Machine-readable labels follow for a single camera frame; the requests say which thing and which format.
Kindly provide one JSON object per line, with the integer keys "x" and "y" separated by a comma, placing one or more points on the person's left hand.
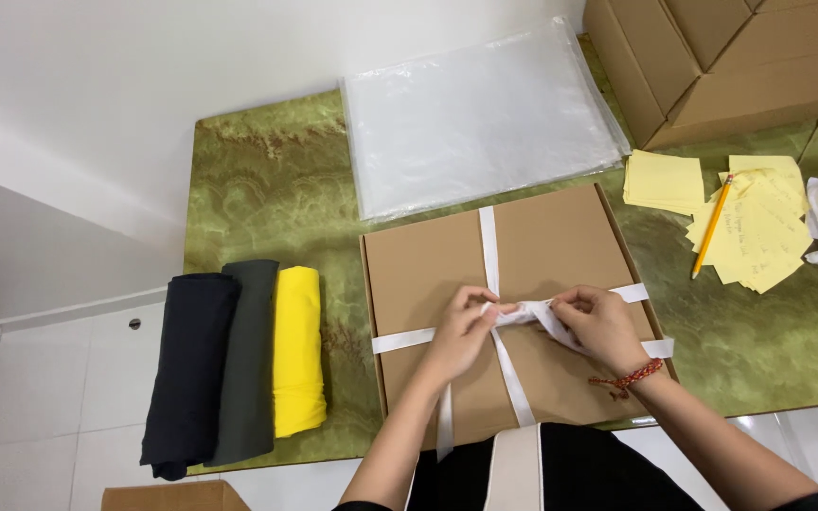
{"x": 459, "y": 340}

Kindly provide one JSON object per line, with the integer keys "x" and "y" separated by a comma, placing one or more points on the person's right hand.
{"x": 604, "y": 330}

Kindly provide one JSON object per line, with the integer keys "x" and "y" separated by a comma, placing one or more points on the flat brown cardboard box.
{"x": 423, "y": 273}

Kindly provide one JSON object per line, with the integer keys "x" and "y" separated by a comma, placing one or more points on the person's black and cream clothing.
{"x": 593, "y": 468}

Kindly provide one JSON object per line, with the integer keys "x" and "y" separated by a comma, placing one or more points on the yellow pencil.
{"x": 712, "y": 227}

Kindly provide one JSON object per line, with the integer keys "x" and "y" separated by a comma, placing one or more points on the stack of blank yellow notes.
{"x": 663, "y": 181}

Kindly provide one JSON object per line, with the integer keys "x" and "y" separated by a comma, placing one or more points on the yellow folded cloth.
{"x": 298, "y": 355}

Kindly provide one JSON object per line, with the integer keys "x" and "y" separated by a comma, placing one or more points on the pile of written yellow notes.
{"x": 760, "y": 234}

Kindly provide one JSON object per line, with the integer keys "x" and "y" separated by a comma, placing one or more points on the dark grey folded cloth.
{"x": 249, "y": 369}

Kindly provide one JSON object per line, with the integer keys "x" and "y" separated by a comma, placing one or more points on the stack of clear plastic bags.
{"x": 483, "y": 117}

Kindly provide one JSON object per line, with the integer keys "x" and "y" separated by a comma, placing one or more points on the large brown cardboard carton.
{"x": 636, "y": 64}
{"x": 792, "y": 28}

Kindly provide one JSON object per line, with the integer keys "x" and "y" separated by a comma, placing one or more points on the black folded cloth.
{"x": 189, "y": 369}

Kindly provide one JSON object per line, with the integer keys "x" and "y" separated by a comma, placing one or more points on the small brown cardboard box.
{"x": 175, "y": 497}

